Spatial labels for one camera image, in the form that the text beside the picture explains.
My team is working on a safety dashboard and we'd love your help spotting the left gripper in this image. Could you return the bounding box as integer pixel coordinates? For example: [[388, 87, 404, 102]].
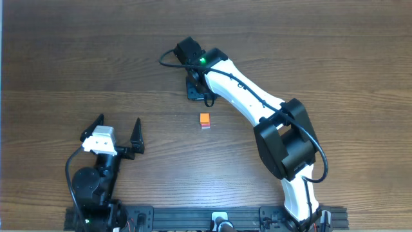
[[80, 113, 145, 160]]

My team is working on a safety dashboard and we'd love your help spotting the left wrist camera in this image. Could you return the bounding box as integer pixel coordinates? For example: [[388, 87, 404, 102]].
[[82, 125, 117, 156]]

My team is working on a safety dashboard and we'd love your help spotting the mounting rail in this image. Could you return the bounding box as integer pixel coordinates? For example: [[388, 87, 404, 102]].
[[64, 206, 350, 232]]

